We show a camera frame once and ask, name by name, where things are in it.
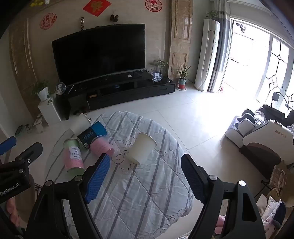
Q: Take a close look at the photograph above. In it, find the cardboard box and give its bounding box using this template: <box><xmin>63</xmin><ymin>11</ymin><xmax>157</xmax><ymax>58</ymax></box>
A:
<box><xmin>269</xmin><ymin>160</ymin><xmax>294</xmax><ymax>201</ymax></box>

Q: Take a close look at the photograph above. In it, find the round red wall decoration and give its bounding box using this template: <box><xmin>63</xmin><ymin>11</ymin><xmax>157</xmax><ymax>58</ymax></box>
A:
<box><xmin>39</xmin><ymin>13</ymin><xmax>57</xmax><ymax>30</ymax></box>
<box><xmin>145</xmin><ymin>0</ymin><xmax>161</xmax><ymax>12</ymax></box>

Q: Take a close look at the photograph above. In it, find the white printed bag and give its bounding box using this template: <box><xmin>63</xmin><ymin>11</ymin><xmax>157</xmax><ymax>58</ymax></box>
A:
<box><xmin>256</xmin><ymin>188</ymin><xmax>288</xmax><ymax>239</ymax></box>

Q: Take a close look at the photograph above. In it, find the trailing plant white pot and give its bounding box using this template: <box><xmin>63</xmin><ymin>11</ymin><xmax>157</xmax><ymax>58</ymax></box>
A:
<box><xmin>32</xmin><ymin>80</ymin><xmax>57</xmax><ymax>106</ymax></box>

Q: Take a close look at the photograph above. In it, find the pink slipper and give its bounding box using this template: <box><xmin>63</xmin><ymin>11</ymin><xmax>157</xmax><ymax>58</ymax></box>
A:
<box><xmin>215</xmin><ymin>215</ymin><xmax>227</xmax><ymax>233</ymax></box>
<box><xmin>6</xmin><ymin>199</ymin><xmax>21</xmax><ymax>222</ymax></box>

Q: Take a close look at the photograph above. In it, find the potted plant red pot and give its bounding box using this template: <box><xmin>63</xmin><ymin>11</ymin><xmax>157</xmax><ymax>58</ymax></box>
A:
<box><xmin>176</xmin><ymin>65</ymin><xmax>191</xmax><ymax>91</ymax></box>

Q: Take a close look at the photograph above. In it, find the round photo plate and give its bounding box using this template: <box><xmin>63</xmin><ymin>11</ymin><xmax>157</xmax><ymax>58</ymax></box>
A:
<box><xmin>151</xmin><ymin>71</ymin><xmax>163</xmax><ymax>83</ymax></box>
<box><xmin>55</xmin><ymin>83</ymin><xmax>67</xmax><ymax>95</ymax></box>

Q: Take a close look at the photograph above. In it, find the black flat television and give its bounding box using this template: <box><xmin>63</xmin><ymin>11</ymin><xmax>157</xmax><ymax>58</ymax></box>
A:
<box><xmin>52</xmin><ymin>23</ymin><xmax>146</xmax><ymax>87</ymax></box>

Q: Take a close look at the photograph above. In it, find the white brown massage chair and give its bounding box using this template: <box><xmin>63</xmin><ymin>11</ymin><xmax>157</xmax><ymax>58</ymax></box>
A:
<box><xmin>224</xmin><ymin>104</ymin><xmax>294</xmax><ymax>180</ymax></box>

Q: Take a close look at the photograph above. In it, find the grey window curtain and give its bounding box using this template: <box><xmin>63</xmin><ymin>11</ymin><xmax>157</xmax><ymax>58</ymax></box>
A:
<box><xmin>208</xmin><ymin>0</ymin><xmax>232</xmax><ymax>93</ymax></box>

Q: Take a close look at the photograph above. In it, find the green pink label canister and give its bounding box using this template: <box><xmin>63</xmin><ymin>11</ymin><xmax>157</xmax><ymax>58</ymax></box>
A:
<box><xmin>63</xmin><ymin>138</ymin><xmax>85</xmax><ymax>178</ymax></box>

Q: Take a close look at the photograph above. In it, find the pink plastic cup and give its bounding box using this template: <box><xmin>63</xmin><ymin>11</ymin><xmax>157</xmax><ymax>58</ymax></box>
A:
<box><xmin>89</xmin><ymin>135</ymin><xmax>115</xmax><ymax>157</ymax></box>

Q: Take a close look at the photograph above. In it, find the sliding glass door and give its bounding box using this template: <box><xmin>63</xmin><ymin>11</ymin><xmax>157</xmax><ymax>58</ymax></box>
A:
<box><xmin>254</xmin><ymin>34</ymin><xmax>294</xmax><ymax>106</ymax></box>

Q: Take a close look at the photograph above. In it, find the black television stand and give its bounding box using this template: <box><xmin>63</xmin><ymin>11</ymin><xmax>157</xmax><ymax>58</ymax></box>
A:
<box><xmin>56</xmin><ymin>73</ymin><xmax>176</xmax><ymax>120</ymax></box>

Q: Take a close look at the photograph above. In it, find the red diamond wall decoration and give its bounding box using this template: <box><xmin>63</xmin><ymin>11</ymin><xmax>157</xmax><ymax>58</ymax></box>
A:
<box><xmin>82</xmin><ymin>0</ymin><xmax>112</xmax><ymax>15</ymax></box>

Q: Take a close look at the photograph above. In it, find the white small cabinet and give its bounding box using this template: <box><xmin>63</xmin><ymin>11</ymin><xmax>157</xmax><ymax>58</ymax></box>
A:
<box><xmin>38</xmin><ymin>99</ymin><xmax>62</xmax><ymax>127</ymax></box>

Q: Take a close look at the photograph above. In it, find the small leafy potted plant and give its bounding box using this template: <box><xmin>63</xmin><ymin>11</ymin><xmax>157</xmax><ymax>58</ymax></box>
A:
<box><xmin>150</xmin><ymin>60</ymin><xmax>169</xmax><ymax>74</ymax></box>

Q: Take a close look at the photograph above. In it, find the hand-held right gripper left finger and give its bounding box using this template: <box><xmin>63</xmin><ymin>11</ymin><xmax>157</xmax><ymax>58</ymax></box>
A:
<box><xmin>24</xmin><ymin>154</ymin><xmax>111</xmax><ymax>239</ymax></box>

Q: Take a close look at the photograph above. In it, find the striped grey quilt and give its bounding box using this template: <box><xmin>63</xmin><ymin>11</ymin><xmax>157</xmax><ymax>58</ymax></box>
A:
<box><xmin>61</xmin><ymin>111</ymin><xmax>194</xmax><ymax>239</ymax></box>

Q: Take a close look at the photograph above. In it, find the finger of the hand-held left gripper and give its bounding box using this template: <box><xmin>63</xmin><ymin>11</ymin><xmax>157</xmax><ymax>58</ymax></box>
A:
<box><xmin>15</xmin><ymin>142</ymin><xmax>44</xmax><ymax>166</ymax></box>
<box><xmin>0</xmin><ymin>136</ymin><xmax>17</xmax><ymax>156</ymax></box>

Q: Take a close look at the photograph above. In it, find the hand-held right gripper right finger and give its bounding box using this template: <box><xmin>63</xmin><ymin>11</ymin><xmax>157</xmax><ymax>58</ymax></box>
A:
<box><xmin>181</xmin><ymin>154</ymin><xmax>267</xmax><ymax>239</ymax></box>

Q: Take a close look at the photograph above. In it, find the white paper cup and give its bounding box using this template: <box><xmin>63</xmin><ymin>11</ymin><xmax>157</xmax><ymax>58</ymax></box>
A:
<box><xmin>69</xmin><ymin>113</ymin><xmax>93</xmax><ymax>135</ymax></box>
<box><xmin>127</xmin><ymin>132</ymin><xmax>157</xmax><ymax>165</ymax></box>

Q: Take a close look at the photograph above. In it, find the blue cylindrical canister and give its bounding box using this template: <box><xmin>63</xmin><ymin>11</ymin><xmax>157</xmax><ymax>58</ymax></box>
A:
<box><xmin>77</xmin><ymin>121</ymin><xmax>108</xmax><ymax>151</ymax></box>

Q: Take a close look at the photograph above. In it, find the white standing air conditioner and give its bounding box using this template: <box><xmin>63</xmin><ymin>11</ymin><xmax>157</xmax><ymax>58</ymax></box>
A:
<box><xmin>194</xmin><ymin>18</ymin><xmax>220</xmax><ymax>92</ymax></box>

